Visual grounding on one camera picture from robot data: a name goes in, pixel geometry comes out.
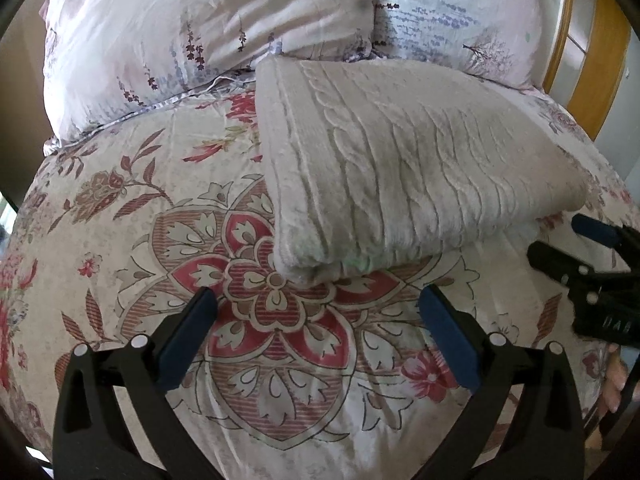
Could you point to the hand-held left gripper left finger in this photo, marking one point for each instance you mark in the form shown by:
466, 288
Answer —
187, 340

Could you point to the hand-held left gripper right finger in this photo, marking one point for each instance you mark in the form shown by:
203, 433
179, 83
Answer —
447, 340

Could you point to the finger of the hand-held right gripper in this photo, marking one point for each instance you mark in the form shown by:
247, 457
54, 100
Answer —
595, 227
555, 260

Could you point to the person's right hand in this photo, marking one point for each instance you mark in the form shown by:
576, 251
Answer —
613, 375

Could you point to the floral bed sheet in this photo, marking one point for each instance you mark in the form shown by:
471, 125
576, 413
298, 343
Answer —
150, 185

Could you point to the wooden headboard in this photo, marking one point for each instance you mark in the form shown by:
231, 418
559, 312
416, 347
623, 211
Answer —
607, 60

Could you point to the pale blue floral pillow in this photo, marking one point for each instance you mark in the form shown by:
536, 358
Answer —
450, 10

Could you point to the pink floral pillow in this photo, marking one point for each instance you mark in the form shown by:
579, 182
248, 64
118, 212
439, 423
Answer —
175, 25

